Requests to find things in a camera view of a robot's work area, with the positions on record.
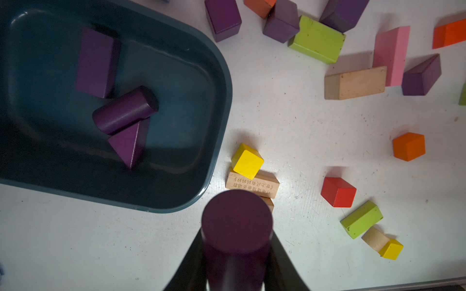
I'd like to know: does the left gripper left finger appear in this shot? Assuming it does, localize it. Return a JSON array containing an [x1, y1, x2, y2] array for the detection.
[[164, 230, 207, 291]]

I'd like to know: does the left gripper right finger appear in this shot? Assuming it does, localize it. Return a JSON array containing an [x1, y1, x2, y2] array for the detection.
[[264, 233, 309, 291]]

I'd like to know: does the purple cylinder brick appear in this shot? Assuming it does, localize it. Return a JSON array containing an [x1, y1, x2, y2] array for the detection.
[[201, 190, 273, 291], [92, 86, 158, 135]]

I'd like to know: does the purple triangular prism brick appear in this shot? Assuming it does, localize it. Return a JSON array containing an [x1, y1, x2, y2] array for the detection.
[[108, 118, 150, 170]]

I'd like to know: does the light purple brick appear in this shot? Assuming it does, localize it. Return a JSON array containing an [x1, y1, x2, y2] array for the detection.
[[76, 27, 121, 98]]

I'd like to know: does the purple cube brick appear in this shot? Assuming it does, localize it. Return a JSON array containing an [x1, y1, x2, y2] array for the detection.
[[205, 0, 242, 42], [319, 0, 370, 33]]

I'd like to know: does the numbered wood cube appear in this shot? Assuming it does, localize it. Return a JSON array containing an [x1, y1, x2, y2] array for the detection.
[[260, 196, 274, 212]]

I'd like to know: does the engraved wood block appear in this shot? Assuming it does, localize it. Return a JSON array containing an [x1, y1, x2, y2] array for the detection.
[[225, 170, 280, 199]]

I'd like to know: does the red cube brick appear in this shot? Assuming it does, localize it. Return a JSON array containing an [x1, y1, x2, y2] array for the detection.
[[321, 177, 357, 208]]

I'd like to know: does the round wood brick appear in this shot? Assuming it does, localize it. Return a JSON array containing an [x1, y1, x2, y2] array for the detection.
[[362, 226, 390, 252]]

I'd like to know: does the yellow cube brick near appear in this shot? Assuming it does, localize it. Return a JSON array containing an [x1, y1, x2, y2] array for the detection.
[[379, 239, 404, 260]]

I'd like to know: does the yellow cube brick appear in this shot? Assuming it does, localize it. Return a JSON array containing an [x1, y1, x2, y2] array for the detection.
[[231, 143, 265, 179], [379, 239, 404, 260]]

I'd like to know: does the orange cube brick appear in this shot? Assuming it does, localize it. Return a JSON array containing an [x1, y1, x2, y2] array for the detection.
[[393, 132, 426, 161]]

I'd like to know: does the natural wood block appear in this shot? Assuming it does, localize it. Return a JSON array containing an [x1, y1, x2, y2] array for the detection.
[[324, 66, 387, 101]]

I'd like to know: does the lime green long brick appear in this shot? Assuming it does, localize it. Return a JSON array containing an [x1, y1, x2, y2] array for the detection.
[[288, 15, 346, 64]]

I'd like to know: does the lime green cube brick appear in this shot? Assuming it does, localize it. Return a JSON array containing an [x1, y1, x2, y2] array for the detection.
[[458, 84, 466, 106]]

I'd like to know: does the purple wedge brick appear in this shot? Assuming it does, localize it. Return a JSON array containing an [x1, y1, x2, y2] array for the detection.
[[263, 0, 300, 43]]

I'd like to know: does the pink long brick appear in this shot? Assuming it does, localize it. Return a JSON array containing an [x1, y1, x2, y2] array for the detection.
[[373, 26, 411, 87]]

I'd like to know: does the small orange brick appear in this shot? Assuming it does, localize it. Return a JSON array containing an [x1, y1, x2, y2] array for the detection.
[[243, 0, 276, 19]]

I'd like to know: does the orange long brick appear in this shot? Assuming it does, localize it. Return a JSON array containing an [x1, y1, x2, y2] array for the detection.
[[432, 19, 466, 49]]

